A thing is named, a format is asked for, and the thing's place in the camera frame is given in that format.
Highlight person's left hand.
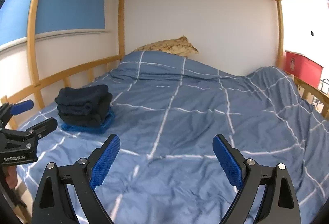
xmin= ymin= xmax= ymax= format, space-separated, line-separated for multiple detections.
xmin=6 ymin=166 xmax=18 ymax=189

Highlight dark folded garment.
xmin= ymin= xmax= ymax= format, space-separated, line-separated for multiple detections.
xmin=55 ymin=84 xmax=113 ymax=128

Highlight blue folded garment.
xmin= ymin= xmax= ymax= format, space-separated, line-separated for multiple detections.
xmin=61 ymin=107 xmax=116 ymax=135

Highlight blue window blind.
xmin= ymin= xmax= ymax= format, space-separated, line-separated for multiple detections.
xmin=1 ymin=0 xmax=105 ymax=44

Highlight blue checked duvet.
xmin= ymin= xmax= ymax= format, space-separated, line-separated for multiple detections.
xmin=17 ymin=52 xmax=328 ymax=223

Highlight black metal rack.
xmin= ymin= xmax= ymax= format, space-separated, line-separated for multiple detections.
xmin=312 ymin=78 xmax=329 ymax=113

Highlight red storage box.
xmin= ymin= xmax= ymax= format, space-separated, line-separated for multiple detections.
xmin=284 ymin=51 xmax=323 ymax=88

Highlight beige patterned pillow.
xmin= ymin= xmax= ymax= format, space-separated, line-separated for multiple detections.
xmin=134 ymin=36 xmax=198 ymax=57

